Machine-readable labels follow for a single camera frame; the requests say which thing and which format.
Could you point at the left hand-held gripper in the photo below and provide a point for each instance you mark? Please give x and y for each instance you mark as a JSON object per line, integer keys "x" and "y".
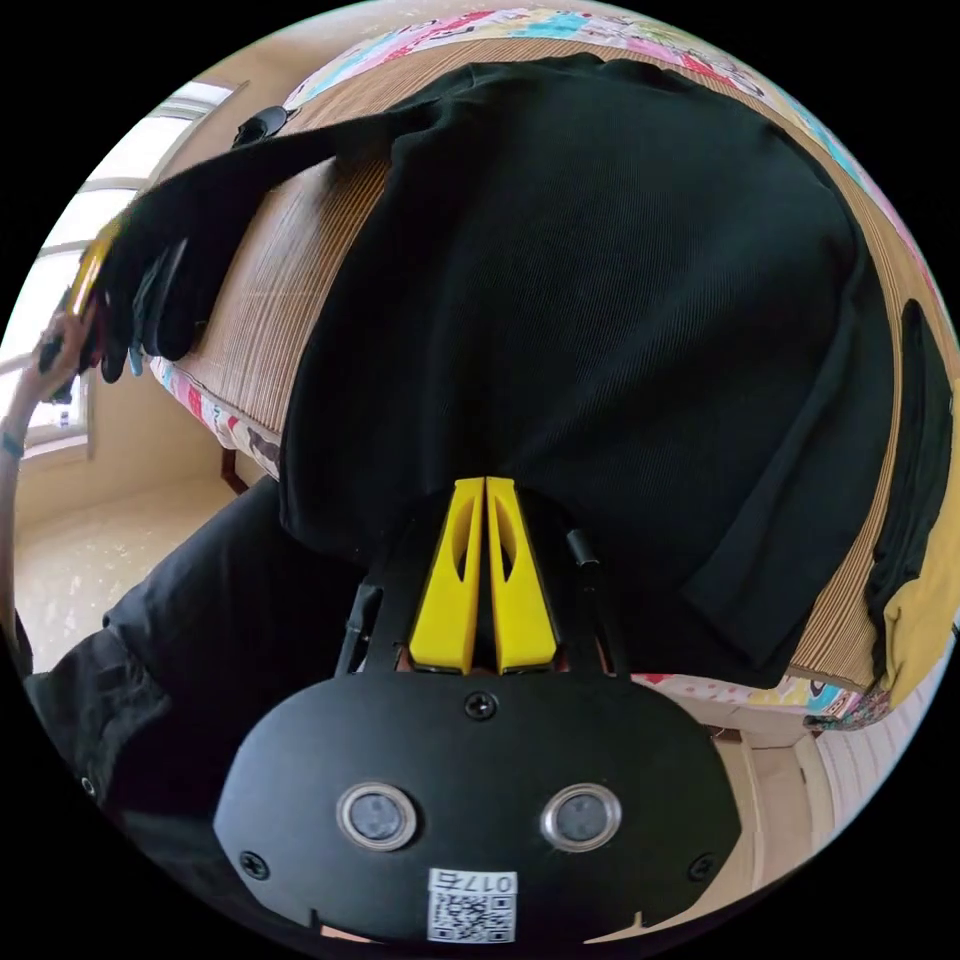
{"x": 169, "y": 315}

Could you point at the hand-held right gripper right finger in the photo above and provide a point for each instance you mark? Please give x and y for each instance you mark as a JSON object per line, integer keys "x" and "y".
{"x": 525, "y": 607}

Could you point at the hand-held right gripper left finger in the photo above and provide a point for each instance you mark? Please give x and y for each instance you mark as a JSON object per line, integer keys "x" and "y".
{"x": 442, "y": 600}

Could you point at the black long sleeve shirt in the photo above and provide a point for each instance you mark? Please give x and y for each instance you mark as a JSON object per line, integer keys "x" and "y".
{"x": 600, "y": 300}

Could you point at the person's left hand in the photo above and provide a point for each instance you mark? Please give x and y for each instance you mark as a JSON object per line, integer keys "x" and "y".
{"x": 46, "y": 360}

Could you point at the window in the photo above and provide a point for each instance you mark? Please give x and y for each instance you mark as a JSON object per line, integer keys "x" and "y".
{"x": 90, "y": 187}

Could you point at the small black object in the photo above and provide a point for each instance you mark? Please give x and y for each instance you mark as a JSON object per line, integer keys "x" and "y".
{"x": 262, "y": 126}

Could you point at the pile of clothes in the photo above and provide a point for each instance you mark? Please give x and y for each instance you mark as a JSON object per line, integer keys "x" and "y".
{"x": 919, "y": 525}

